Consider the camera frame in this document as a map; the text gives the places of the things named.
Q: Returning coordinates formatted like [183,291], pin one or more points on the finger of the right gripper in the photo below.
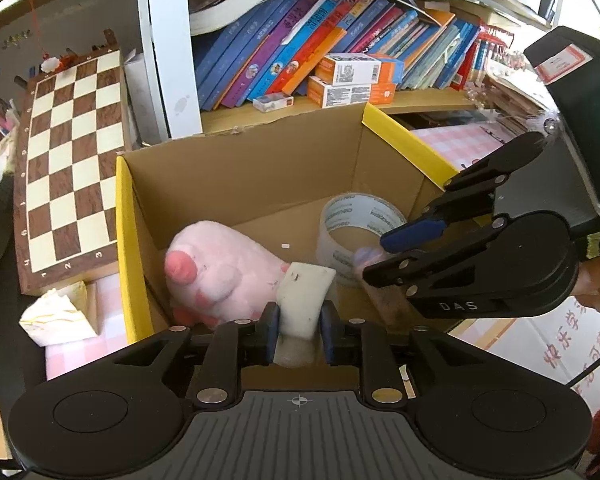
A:
[469,194]
[414,264]

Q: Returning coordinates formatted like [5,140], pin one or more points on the pink patterned desk mat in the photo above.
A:
[558,344]

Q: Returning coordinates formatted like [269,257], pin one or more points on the orange white box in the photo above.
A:
[329,96]
[343,69]

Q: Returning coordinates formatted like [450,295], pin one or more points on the person's right hand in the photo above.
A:
[587,287]

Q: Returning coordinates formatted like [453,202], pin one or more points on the clear tape roll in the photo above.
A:
[348,222]

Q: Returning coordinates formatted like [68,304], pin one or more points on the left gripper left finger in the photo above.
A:
[223,355]

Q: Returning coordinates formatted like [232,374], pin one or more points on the stack of papers and booklets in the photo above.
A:
[517,92]

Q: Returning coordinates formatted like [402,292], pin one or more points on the upper orange white box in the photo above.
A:
[343,69]

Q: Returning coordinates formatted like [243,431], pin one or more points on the row of leaning books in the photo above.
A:
[244,49]

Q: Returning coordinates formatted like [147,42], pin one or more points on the crumpled white tissue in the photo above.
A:
[62,315]

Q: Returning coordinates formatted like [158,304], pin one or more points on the yellow cardboard box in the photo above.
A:
[269,181]

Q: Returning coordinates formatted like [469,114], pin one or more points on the small white red box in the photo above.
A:
[272,102]

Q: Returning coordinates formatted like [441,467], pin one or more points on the pink plush pig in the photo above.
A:
[217,275]

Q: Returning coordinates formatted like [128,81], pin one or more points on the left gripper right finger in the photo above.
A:
[363,345]

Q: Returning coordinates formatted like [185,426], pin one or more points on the lower orange white box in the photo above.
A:
[329,96]

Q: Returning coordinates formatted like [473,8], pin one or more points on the wooden bookshelf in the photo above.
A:
[169,60]

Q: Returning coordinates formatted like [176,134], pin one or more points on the white sponge block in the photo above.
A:
[300,297]

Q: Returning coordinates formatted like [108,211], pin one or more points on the wooden chessboard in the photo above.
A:
[73,128]

